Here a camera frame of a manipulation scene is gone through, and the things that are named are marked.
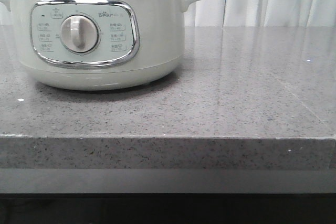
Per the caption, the pale green electric cooking pot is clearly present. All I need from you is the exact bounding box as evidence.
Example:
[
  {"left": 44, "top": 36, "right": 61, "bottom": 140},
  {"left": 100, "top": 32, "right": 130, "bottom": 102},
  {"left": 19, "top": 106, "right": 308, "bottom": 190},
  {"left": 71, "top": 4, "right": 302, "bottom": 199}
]
[{"left": 1, "top": 0, "right": 201, "bottom": 91}]

